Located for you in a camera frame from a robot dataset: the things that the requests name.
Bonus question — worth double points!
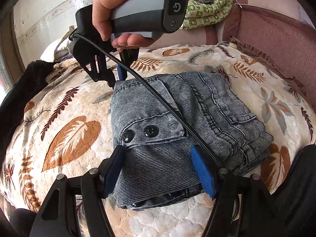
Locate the grey-blue denim pants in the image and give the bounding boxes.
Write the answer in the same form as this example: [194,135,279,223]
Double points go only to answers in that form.
[111,71,273,210]

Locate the right hand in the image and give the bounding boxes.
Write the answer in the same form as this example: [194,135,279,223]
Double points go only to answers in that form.
[92,0,157,52]

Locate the green patterned folded blanket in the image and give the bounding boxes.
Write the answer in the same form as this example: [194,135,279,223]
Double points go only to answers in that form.
[180,0,233,30]

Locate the cream leaf-pattern blanket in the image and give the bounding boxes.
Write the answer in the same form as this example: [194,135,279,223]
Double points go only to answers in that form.
[1,43,315,236]

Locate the wooden glass-panel door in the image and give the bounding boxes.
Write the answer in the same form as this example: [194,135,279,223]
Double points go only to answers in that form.
[1,10,25,102]

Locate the black cloth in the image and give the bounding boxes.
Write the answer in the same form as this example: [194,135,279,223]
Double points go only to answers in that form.
[1,60,55,161]

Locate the pink sofa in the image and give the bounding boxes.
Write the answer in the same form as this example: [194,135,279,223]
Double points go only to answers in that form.
[151,0,315,106]

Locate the black cable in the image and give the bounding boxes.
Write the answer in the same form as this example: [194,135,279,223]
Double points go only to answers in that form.
[68,32,224,168]

